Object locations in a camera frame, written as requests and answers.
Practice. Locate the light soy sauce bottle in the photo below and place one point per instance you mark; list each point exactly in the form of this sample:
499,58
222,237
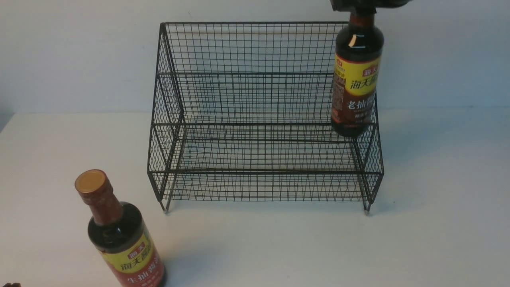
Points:
119,233

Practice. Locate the black wire mesh rack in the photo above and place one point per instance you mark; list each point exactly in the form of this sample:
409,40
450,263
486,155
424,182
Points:
241,112

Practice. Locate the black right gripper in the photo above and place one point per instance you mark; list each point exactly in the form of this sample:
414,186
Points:
351,5

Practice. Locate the dark soy sauce bottle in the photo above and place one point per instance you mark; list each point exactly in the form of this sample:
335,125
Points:
358,50

